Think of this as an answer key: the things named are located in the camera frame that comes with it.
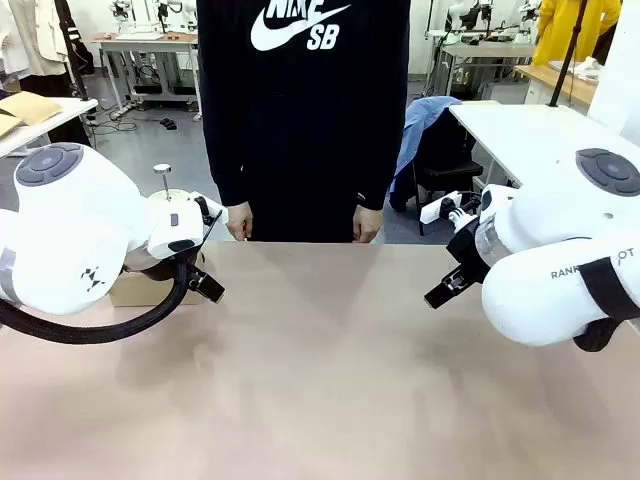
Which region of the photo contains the person in yellow coat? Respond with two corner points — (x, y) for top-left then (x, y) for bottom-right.
(531, 0), (624, 67)

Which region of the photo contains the person's right hand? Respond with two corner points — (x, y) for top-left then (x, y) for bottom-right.
(225, 203), (255, 244)

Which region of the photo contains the black chair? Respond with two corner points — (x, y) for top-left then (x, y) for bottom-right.
(411, 105), (485, 237)

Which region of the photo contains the small white side table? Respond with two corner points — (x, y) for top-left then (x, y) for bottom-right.
(0, 95), (100, 157)

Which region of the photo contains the grey background workbench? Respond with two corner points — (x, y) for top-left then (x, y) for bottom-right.
(97, 30), (202, 112)

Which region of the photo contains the person's right forearm black sleeve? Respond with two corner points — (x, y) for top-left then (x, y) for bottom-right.
(202, 114), (252, 209)

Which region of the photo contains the person in black Nike hoodie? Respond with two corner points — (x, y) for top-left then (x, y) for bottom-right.
(194, 0), (411, 245)

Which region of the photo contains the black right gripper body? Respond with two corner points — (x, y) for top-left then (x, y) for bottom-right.
(445, 218), (492, 282)

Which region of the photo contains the brown paper envelope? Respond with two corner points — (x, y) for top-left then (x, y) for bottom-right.
(0, 91), (65, 137)

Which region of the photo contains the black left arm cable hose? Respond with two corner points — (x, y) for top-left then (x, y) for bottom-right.
(0, 258), (202, 346)

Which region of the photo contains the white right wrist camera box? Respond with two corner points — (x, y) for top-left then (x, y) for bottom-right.
(419, 191), (482, 225)

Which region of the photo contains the large white side table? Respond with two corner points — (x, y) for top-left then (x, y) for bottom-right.
(446, 101), (640, 189)

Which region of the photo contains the black tripod pole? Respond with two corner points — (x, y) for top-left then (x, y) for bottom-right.
(548, 0), (590, 109)

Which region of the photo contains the wooden top background table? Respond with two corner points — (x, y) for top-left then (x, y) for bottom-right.
(513, 61), (602, 109)

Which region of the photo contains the person's left hand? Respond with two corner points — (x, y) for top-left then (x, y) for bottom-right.
(351, 205), (386, 245)

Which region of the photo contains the blue cloth on chair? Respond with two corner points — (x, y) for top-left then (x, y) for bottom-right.
(388, 95), (465, 212)

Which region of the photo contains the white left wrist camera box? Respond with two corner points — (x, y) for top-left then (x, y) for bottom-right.
(146, 192), (225, 261)

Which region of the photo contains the hanging white coat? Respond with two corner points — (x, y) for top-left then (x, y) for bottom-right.
(0, 0), (72, 77)

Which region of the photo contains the person's left forearm black sleeve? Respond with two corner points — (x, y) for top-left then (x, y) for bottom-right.
(355, 114), (407, 212)

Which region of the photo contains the brown cardboard cup carrier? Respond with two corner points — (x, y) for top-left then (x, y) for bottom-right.
(108, 249), (212, 308)

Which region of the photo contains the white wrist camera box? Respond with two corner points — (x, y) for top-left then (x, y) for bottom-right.
(146, 192), (225, 261)
(419, 191), (482, 225)

